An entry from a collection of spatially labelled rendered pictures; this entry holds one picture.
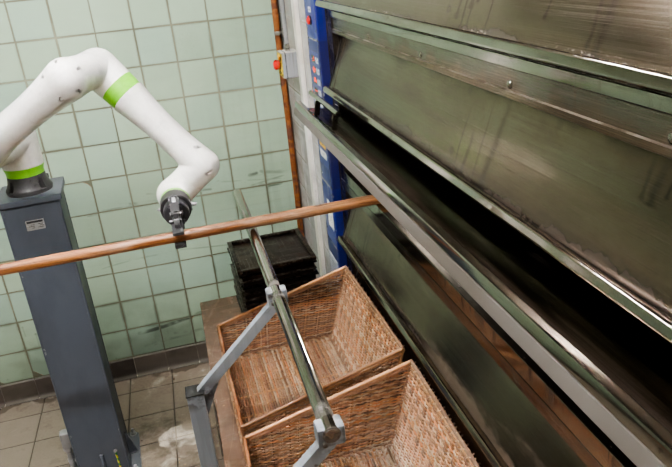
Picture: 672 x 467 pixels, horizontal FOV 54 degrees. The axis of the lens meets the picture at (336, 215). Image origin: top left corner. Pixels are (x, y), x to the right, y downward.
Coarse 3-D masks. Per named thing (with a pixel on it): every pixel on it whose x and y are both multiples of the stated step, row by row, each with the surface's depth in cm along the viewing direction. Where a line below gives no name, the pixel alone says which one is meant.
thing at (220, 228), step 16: (304, 208) 183; (320, 208) 183; (336, 208) 184; (352, 208) 186; (224, 224) 178; (240, 224) 178; (256, 224) 179; (128, 240) 173; (144, 240) 173; (160, 240) 174; (176, 240) 175; (48, 256) 168; (64, 256) 169; (80, 256) 170; (96, 256) 171; (0, 272) 166; (16, 272) 167
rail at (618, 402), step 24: (312, 120) 183; (336, 144) 160; (360, 168) 142; (384, 192) 128; (408, 216) 116; (480, 264) 94; (504, 288) 87; (528, 312) 81; (552, 336) 75; (576, 360) 71; (600, 384) 67; (624, 408) 64; (648, 432) 60
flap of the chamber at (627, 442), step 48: (384, 144) 169; (432, 192) 132; (432, 240) 107; (480, 240) 109; (528, 240) 111; (480, 288) 91; (528, 288) 92; (576, 288) 94; (528, 336) 79; (576, 336) 80; (624, 336) 81; (576, 384) 71; (624, 384) 71; (624, 432) 63
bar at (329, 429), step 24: (240, 192) 210; (264, 264) 160; (264, 312) 149; (288, 312) 138; (240, 336) 151; (288, 336) 130; (216, 384) 153; (312, 384) 114; (192, 408) 151; (312, 408) 110; (336, 432) 104; (216, 456) 159; (312, 456) 105
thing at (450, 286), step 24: (360, 192) 202; (384, 216) 182; (408, 240) 165; (432, 264) 151; (456, 288) 140; (480, 312) 130; (504, 336) 121; (528, 360) 114; (552, 384) 108; (552, 408) 107; (576, 408) 102; (576, 432) 101; (600, 432) 97; (600, 456) 96; (624, 456) 92
